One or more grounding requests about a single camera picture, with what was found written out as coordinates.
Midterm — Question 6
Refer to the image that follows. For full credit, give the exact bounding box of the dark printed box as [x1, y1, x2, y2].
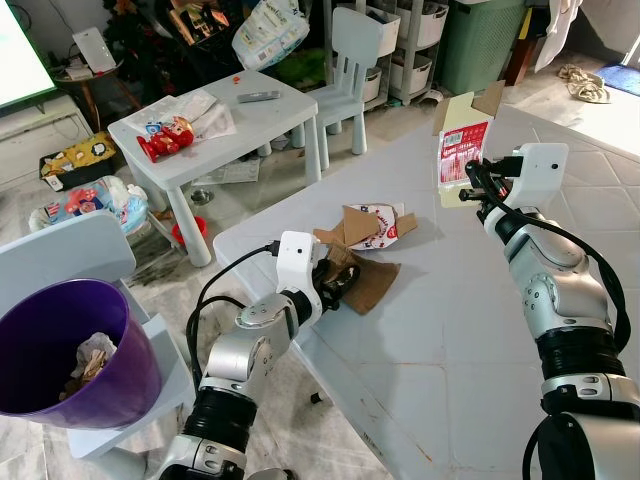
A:
[165, 0, 231, 46]

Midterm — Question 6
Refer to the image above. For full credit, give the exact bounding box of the green laundry bin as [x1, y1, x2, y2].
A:
[442, 0, 528, 98]

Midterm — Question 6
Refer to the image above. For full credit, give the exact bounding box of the yellow toy box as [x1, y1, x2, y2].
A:
[40, 133, 121, 191]

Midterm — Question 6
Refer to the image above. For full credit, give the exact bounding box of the white television cabinet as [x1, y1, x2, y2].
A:
[0, 95, 96, 186]

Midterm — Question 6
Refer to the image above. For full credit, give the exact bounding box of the small white plastic table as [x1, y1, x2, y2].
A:
[107, 70, 323, 269]

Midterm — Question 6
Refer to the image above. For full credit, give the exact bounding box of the flat television screen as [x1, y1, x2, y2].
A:
[0, 0, 59, 111]

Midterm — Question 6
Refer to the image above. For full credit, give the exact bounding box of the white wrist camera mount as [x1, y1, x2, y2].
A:
[275, 232, 321, 301]
[513, 143, 571, 206]

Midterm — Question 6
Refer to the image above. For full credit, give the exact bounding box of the brown cardboard piece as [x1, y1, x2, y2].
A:
[315, 245, 401, 316]

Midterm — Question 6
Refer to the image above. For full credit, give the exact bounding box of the white child chair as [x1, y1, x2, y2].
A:
[300, 8, 386, 161]

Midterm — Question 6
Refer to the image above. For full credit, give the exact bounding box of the blue floor mat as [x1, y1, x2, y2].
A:
[600, 65, 640, 98]

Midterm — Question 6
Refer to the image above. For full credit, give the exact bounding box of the white paper sheet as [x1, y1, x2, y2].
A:
[140, 88, 238, 141]

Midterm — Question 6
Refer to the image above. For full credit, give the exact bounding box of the white drawer storage rack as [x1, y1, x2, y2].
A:
[405, 0, 451, 96]
[360, 0, 413, 106]

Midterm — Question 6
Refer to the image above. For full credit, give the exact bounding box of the purple plastic rubbish bin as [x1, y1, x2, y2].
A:
[0, 278, 163, 431]

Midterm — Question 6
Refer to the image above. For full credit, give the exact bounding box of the plastic bag with printed packs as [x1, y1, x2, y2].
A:
[30, 175, 151, 236]

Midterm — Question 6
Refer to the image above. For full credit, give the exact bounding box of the grey remote control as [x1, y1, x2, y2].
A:
[237, 90, 283, 104]

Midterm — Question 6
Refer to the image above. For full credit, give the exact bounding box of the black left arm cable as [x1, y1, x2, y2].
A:
[187, 240, 286, 386]

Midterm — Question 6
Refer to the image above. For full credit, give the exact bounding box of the light blue plastic chair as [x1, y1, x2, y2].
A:
[0, 210, 196, 461]

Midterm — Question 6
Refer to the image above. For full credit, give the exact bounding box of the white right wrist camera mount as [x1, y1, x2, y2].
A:
[513, 143, 571, 206]

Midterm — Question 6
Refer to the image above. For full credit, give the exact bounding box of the crumpled printed carton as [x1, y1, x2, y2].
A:
[313, 203, 419, 251]

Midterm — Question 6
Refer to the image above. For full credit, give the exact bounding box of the white printed diaper pack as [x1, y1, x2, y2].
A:
[232, 0, 311, 71]

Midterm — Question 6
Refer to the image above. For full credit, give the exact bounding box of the crumpled brown paper trash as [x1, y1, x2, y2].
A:
[60, 332, 119, 401]

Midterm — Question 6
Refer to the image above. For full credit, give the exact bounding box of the white hanging cloth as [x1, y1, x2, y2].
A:
[535, 0, 583, 73]

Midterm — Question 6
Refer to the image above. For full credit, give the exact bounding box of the small red bowl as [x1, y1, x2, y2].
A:
[172, 215, 211, 251]

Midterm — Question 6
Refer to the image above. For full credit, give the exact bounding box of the red white carton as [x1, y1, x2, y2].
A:
[435, 80, 508, 209]

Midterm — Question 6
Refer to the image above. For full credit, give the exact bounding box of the red snack packet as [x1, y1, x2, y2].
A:
[137, 115, 196, 163]

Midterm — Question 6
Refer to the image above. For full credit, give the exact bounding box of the white flat box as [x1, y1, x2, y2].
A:
[72, 27, 118, 73]

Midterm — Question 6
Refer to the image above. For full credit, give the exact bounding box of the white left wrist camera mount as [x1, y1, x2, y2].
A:
[275, 232, 321, 301]

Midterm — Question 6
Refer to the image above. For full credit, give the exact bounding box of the beige sandal pair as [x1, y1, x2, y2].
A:
[557, 65, 613, 104]

